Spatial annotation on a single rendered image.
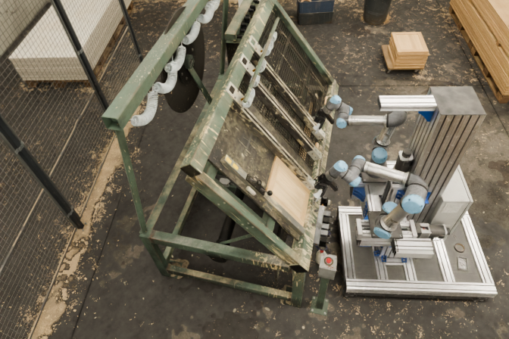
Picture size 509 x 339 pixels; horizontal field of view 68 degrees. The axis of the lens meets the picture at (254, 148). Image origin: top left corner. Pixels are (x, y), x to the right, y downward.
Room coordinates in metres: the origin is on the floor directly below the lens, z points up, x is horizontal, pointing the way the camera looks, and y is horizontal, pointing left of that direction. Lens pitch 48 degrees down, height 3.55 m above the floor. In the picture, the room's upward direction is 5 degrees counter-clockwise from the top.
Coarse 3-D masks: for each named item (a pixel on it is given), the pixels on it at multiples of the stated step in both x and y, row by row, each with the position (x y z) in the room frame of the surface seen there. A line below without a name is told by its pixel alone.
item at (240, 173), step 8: (224, 160) 1.59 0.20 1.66; (232, 160) 1.62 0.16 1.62; (232, 168) 1.57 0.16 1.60; (240, 168) 1.60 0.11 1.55; (240, 176) 1.56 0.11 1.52; (248, 184) 1.54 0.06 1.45; (256, 192) 1.53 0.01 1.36; (264, 200) 1.51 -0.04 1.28; (272, 200) 1.52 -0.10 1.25; (272, 208) 1.49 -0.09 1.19; (280, 208) 1.50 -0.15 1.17; (280, 216) 1.47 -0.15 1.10; (288, 216) 1.48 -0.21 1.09; (296, 224) 1.46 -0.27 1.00
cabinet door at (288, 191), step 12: (276, 156) 1.91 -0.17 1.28; (276, 168) 1.81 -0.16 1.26; (288, 168) 1.88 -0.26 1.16; (276, 180) 1.72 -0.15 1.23; (288, 180) 1.78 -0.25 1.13; (276, 192) 1.62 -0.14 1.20; (288, 192) 1.68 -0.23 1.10; (300, 192) 1.75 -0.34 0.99; (288, 204) 1.59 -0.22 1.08; (300, 204) 1.65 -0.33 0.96; (300, 216) 1.55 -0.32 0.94
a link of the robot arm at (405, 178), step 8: (352, 160) 1.56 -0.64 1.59; (360, 160) 1.53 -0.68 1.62; (360, 168) 1.48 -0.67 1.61; (368, 168) 1.46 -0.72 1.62; (376, 168) 1.45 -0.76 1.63; (384, 168) 1.44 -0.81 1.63; (384, 176) 1.40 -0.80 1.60; (392, 176) 1.38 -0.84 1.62; (400, 176) 1.36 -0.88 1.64; (408, 176) 1.34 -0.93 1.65; (416, 176) 1.33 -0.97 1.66; (408, 184) 1.31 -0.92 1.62; (424, 184) 1.27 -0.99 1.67
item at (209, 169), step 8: (272, 16) 3.37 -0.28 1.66; (288, 48) 3.25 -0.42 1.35; (240, 88) 2.33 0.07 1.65; (304, 88) 2.91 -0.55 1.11; (304, 96) 2.81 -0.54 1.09; (296, 120) 2.46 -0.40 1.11; (208, 168) 1.54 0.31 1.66; (216, 168) 1.57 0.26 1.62; (232, 192) 1.49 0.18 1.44; (240, 200) 1.47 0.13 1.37; (248, 208) 1.45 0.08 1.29; (256, 216) 1.42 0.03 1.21; (264, 216) 1.48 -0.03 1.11; (264, 224) 1.40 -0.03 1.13; (272, 224) 1.42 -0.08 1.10
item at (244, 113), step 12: (240, 96) 2.05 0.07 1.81; (240, 108) 2.00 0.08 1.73; (252, 120) 1.98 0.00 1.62; (264, 132) 1.96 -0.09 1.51; (264, 144) 1.95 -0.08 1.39; (276, 144) 1.96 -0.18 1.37; (288, 156) 1.93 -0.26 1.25; (300, 168) 1.90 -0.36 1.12; (300, 180) 1.86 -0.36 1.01; (312, 180) 1.87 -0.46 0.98
